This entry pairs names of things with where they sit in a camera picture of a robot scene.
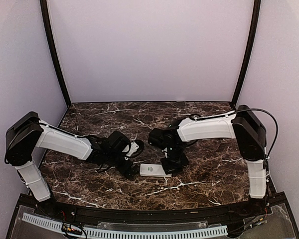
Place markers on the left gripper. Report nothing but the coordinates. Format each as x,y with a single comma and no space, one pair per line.
123,171

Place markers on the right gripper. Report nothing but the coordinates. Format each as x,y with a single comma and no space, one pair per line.
169,169

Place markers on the white remote control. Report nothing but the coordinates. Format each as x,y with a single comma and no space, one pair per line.
153,170

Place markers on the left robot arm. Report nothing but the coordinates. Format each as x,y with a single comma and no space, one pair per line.
31,132

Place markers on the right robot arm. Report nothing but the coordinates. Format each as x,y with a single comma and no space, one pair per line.
241,124

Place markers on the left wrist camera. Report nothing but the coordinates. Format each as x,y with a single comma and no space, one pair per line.
133,149

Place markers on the black front rail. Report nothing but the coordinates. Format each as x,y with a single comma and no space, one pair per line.
231,213

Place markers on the white cable duct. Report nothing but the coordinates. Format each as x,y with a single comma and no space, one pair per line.
95,233

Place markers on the right black frame post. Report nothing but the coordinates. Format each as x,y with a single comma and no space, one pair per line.
247,54

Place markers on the black frame post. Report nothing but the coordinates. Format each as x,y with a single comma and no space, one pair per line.
247,54
53,51

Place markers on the left black frame post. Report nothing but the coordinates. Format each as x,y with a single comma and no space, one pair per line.
53,51

